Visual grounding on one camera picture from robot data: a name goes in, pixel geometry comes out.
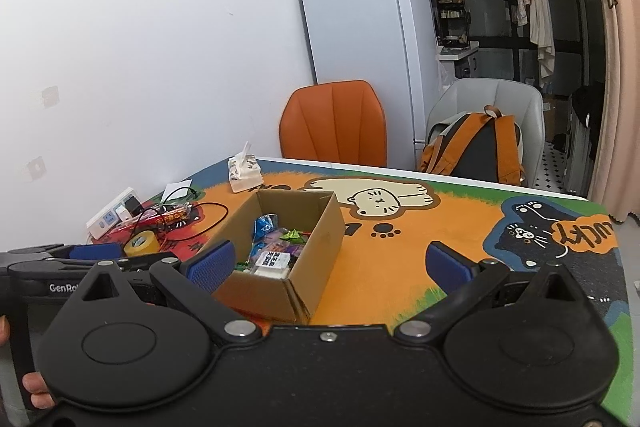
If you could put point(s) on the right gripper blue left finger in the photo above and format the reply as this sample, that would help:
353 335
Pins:
210 268

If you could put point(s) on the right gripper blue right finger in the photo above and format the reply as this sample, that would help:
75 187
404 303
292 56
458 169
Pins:
449 269

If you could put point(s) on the white labelled snack pack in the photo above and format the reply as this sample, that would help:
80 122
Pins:
273 264

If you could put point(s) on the purple wafer snack pack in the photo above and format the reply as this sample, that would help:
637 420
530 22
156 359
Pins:
272 242

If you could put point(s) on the blue snack wrapper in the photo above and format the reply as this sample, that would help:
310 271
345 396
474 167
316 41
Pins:
265 225

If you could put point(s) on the left hand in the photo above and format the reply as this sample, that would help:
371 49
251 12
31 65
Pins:
33 383

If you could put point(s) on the colourful cartoon table mat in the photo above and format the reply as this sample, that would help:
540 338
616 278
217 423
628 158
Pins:
390 218

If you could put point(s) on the red snack packet left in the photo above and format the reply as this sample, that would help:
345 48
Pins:
155 216

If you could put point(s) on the yellow tape roll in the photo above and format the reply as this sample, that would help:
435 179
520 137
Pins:
142 244

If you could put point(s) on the brown cardboard box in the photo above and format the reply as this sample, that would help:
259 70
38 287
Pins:
295 299

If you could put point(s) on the white paper sheet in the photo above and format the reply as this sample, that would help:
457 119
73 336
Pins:
177 190

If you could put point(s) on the green candy wrapper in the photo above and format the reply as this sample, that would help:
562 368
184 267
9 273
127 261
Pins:
295 237

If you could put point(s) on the tissue pack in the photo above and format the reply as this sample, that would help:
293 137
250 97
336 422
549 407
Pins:
244 172

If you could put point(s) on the white power strip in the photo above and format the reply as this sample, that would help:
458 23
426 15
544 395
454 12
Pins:
121 209

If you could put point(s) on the orange black backpack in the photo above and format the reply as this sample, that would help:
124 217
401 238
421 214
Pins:
482 146

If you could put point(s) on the orange chair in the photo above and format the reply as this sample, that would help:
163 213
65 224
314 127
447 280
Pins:
341 121

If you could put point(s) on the grey armchair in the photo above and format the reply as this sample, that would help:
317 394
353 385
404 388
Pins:
522 101

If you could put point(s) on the white refrigerator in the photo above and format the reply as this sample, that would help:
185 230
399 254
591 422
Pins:
391 44

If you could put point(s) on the white hanging towel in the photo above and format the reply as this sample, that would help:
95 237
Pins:
541 35

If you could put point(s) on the pink curtain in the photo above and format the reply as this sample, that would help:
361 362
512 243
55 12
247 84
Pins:
615 179

